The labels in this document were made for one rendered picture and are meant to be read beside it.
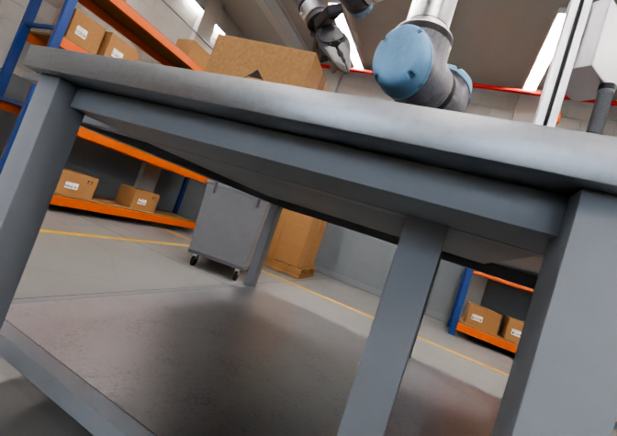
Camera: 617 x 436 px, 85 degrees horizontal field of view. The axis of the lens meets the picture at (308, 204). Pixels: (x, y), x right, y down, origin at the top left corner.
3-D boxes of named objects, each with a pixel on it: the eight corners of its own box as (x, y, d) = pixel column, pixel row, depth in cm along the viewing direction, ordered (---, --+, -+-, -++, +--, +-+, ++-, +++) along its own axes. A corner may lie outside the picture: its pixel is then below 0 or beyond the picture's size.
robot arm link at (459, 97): (465, 144, 76) (483, 88, 77) (443, 117, 67) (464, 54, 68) (417, 140, 85) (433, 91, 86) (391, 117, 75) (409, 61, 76)
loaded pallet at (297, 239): (313, 275, 514) (342, 189, 523) (297, 279, 435) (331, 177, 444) (245, 250, 550) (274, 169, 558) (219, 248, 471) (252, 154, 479)
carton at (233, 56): (305, 171, 109) (331, 94, 111) (283, 149, 86) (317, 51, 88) (225, 147, 117) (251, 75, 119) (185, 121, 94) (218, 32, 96)
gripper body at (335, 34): (342, 59, 103) (326, 28, 106) (347, 38, 95) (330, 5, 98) (319, 65, 101) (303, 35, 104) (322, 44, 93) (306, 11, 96)
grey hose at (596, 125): (591, 164, 88) (612, 90, 90) (597, 160, 85) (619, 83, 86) (575, 161, 90) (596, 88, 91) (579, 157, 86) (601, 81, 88)
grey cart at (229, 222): (207, 256, 385) (236, 177, 391) (259, 274, 380) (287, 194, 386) (173, 262, 297) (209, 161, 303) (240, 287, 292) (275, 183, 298)
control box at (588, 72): (613, 97, 92) (632, 34, 94) (591, 65, 83) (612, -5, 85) (569, 103, 101) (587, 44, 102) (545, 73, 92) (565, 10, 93)
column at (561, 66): (518, 239, 88) (588, 3, 92) (521, 237, 83) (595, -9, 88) (499, 233, 89) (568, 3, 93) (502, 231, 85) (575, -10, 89)
